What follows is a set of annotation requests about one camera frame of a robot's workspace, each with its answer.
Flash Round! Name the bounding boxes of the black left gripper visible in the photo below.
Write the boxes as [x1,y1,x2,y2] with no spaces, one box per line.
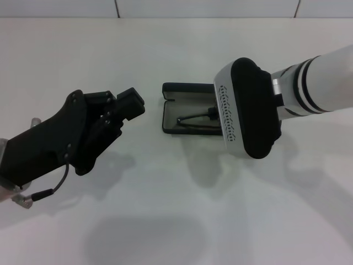
[0,89,124,186]

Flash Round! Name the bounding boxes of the black glasses case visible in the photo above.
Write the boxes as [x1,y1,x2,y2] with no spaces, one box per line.
[162,82,224,137]

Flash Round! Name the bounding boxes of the black glasses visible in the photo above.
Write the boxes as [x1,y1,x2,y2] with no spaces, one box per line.
[176,106,221,130]

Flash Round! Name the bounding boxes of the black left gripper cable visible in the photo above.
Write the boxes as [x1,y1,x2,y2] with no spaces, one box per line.
[12,162,70,208]

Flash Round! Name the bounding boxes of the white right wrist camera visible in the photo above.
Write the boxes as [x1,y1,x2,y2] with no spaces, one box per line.
[213,57,282,160]

